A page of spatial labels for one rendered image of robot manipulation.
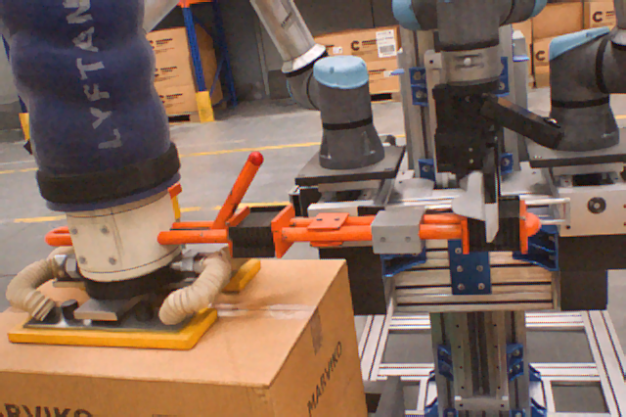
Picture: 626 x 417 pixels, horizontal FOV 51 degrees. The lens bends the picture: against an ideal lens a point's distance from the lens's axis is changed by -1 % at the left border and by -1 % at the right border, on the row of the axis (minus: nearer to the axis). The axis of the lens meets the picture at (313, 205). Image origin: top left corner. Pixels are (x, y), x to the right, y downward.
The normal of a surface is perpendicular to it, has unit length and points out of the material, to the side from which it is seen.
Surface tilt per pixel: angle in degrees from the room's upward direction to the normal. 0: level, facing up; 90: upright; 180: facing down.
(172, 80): 93
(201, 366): 0
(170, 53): 93
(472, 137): 90
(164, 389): 90
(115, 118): 74
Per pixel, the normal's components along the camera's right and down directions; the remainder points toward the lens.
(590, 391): -0.15, -0.94
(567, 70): -0.72, 0.31
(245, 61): -0.22, 0.33
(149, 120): 0.81, -0.18
